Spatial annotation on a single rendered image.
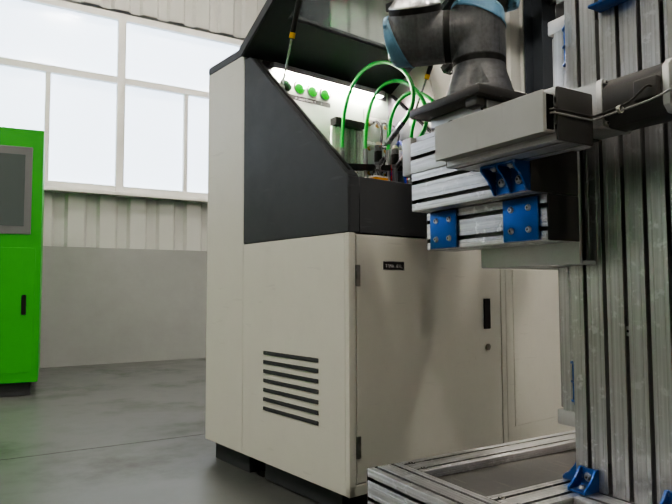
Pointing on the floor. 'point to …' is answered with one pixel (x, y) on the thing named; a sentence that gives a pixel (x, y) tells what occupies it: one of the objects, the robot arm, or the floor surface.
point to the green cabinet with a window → (20, 257)
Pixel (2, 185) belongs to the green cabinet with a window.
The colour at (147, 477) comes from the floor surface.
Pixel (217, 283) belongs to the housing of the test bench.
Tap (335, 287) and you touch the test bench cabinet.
